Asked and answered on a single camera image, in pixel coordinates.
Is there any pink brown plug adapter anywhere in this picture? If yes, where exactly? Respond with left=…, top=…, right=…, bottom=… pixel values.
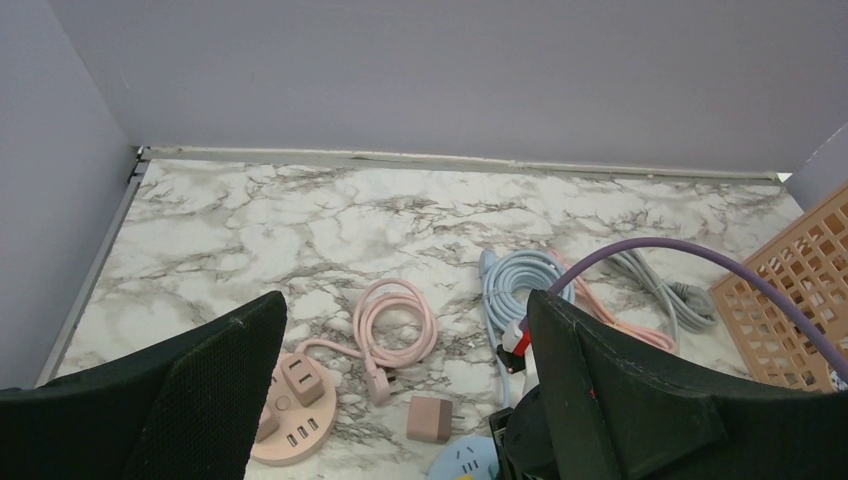
left=280, top=352, right=325, bottom=407

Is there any blue round power strip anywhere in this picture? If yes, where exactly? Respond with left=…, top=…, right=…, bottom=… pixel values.
left=427, top=435, right=500, bottom=480

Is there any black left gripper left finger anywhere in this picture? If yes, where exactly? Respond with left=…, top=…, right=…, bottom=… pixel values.
left=1, top=291, right=287, bottom=479

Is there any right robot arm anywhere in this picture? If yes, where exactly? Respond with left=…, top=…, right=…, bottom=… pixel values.
left=488, top=386, right=560, bottom=479

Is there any orange plastic file rack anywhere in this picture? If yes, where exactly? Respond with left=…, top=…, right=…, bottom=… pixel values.
left=710, top=187, right=847, bottom=393

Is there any pink round power strip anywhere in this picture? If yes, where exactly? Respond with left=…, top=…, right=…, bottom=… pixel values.
left=251, top=353, right=337, bottom=466

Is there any pink power strip cable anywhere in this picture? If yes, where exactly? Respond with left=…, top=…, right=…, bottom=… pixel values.
left=549, top=250, right=679, bottom=354

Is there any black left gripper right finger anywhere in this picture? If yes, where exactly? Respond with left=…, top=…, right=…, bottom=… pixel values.
left=527, top=290, right=847, bottom=479

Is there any blue coiled power cable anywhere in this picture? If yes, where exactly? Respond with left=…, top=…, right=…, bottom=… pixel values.
left=478, top=248, right=576, bottom=409

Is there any pink coiled cable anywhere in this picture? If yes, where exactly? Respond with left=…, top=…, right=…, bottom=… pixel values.
left=294, top=278, right=440, bottom=407

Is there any grey bundled cable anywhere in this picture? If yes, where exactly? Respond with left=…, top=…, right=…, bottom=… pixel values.
left=602, top=248, right=719, bottom=346

